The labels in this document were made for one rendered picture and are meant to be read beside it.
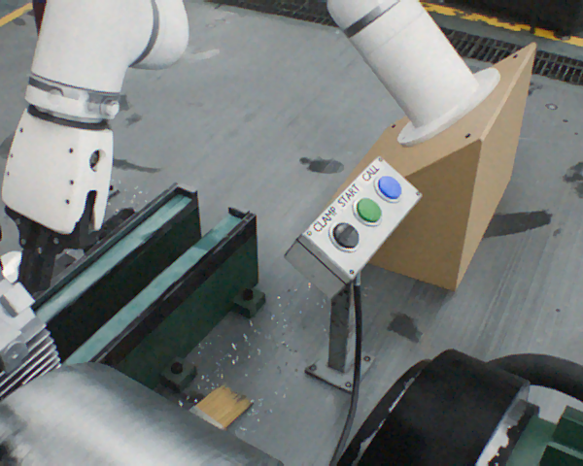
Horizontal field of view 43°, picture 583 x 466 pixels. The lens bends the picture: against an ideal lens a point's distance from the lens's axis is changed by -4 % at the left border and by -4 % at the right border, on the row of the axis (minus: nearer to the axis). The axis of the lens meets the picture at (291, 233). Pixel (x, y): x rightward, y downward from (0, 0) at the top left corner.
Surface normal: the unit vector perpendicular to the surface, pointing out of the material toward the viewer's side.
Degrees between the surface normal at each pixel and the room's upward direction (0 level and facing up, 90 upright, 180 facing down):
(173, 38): 88
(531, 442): 22
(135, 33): 93
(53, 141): 59
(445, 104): 71
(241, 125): 0
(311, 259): 90
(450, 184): 90
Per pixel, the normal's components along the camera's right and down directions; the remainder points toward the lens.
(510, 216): 0.00, -0.77
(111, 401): 0.25, -0.93
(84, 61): 0.32, 0.31
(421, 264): -0.46, 0.57
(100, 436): 0.12, -0.87
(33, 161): -0.49, 0.08
